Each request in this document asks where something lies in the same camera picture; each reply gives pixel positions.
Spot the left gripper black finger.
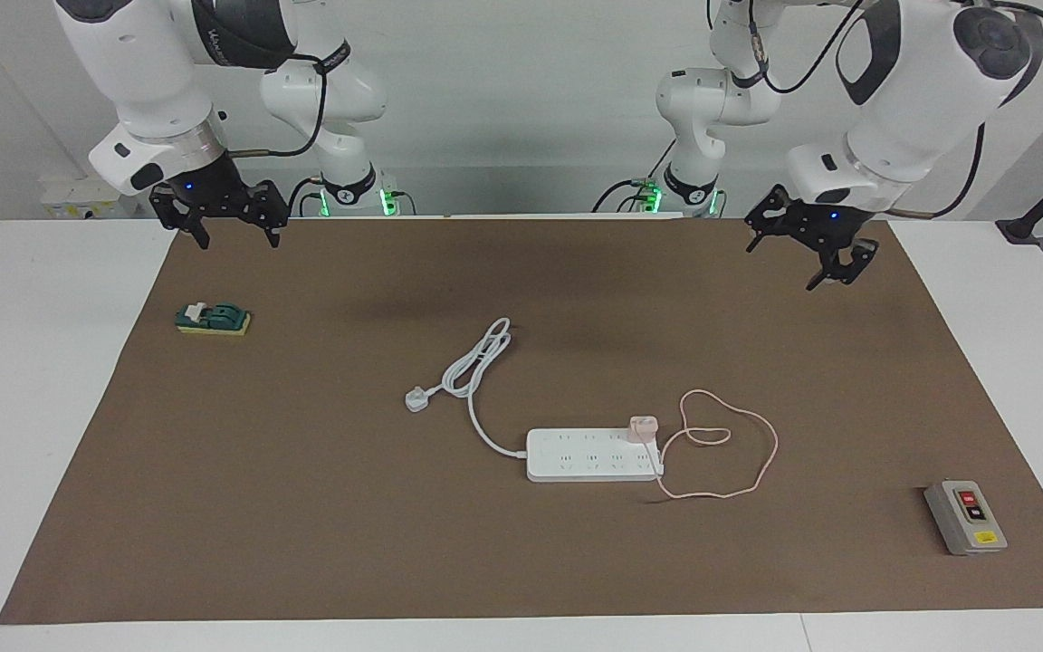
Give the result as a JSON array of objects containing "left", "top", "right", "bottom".
[
  {"left": 745, "top": 187, "right": 789, "bottom": 252},
  {"left": 807, "top": 240, "right": 879, "bottom": 291}
]

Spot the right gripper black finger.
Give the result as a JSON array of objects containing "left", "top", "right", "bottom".
[
  {"left": 150, "top": 188, "right": 211, "bottom": 247},
  {"left": 248, "top": 181, "right": 289, "bottom": 248}
]

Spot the pink charging cable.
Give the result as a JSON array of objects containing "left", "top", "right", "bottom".
[{"left": 646, "top": 389, "right": 779, "bottom": 501}]

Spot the white power strip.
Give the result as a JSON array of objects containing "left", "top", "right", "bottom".
[{"left": 525, "top": 427, "right": 664, "bottom": 484}]

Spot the brown table mat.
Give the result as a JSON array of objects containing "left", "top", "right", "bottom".
[{"left": 0, "top": 217, "right": 1043, "bottom": 626}]

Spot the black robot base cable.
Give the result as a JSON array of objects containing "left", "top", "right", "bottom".
[
  {"left": 286, "top": 177, "right": 323, "bottom": 218},
  {"left": 590, "top": 136, "right": 678, "bottom": 215}
]

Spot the white wall socket box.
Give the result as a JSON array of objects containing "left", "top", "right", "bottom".
[{"left": 40, "top": 175, "right": 142, "bottom": 220}]

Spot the green knife switch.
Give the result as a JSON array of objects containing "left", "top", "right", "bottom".
[{"left": 176, "top": 302, "right": 252, "bottom": 338}]

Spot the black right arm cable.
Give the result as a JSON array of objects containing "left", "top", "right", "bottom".
[{"left": 230, "top": 53, "right": 330, "bottom": 158}]

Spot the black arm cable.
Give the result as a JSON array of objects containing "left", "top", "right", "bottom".
[
  {"left": 707, "top": 0, "right": 1043, "bottom": 221},
  {"left": 230, "top": 53, "right": 330, "bottom": 158}
]

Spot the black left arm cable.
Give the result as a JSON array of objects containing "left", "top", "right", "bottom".
[{"left": 707, "top": 0, "right": 1043, "bottom": 221}]

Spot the white power cord with plug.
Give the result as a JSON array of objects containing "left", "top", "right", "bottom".
[{"left": 405, "top": 317, "right": 530, "bottom": 458}]

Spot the grey on-off switch box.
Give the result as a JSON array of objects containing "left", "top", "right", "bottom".
[{"left": 923, "top": 480, "right": 1009, "bottom": 556}]

